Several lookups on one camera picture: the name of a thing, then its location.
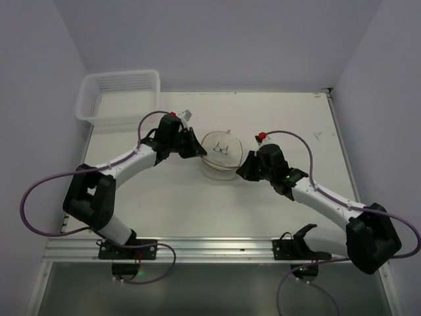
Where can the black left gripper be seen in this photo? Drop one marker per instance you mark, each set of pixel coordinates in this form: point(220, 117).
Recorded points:
point(185, 143)

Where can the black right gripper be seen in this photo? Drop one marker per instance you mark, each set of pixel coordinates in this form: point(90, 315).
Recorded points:
point(254, 166)

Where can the white mesh laundry bag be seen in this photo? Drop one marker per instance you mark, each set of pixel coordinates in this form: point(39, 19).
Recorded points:
point(224, 155)

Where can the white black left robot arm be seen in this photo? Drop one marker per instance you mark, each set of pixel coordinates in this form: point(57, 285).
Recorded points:
point(92, 192)

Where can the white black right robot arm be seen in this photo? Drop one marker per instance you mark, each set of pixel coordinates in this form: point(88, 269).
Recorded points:
point(367, 239)

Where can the white plastic basket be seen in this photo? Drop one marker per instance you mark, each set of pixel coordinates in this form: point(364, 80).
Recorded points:
point(115, 98)

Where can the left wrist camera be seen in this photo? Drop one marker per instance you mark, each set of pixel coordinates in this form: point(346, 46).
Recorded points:
point(184, 116)

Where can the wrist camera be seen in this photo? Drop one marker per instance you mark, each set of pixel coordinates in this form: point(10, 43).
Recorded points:
point(262, 139)
point(184, 116)

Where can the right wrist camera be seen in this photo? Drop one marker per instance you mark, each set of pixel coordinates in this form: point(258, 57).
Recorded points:
point(262, 139)

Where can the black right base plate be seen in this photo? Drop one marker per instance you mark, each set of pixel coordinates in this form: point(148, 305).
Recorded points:
point(293, 247)

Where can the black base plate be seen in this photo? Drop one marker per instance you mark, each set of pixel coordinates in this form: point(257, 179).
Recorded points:
point(293, 247)
point(144, 249)

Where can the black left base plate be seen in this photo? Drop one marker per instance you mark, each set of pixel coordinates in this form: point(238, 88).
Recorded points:
point(144, 249)

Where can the aluminium mounting rail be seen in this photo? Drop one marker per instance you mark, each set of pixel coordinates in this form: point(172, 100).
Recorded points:
point(188, 250)

